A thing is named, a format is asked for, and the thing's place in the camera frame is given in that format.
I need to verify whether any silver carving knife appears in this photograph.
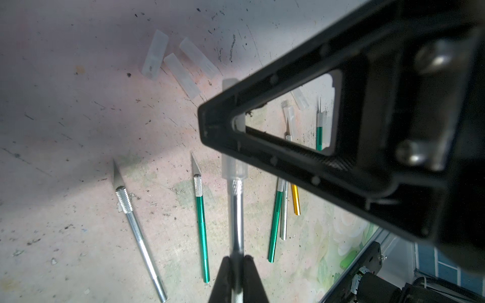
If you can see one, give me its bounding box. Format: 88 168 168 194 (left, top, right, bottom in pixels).
280 181 288 241

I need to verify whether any aluminium front rail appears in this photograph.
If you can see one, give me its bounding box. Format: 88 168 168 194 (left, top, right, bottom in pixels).
318 226 391 303

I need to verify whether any yellow carving knife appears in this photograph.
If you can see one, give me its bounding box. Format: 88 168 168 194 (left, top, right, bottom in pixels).
285 117 302 217

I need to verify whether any dark green carving knife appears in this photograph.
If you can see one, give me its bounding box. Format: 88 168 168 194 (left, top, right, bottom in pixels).
268 178 284 263

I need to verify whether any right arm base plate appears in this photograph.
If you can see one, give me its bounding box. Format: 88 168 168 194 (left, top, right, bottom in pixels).
325 241 383 303

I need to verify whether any green knife row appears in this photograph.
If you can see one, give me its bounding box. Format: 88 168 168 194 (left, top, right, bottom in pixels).
191 153 210 284

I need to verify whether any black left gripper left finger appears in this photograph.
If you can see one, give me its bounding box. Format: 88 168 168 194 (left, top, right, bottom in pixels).
208 256 232 303

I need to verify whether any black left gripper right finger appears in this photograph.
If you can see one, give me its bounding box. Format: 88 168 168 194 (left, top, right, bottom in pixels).
242 255 269 303

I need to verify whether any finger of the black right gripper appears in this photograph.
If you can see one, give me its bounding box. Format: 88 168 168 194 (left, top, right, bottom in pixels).
198 1 484 273

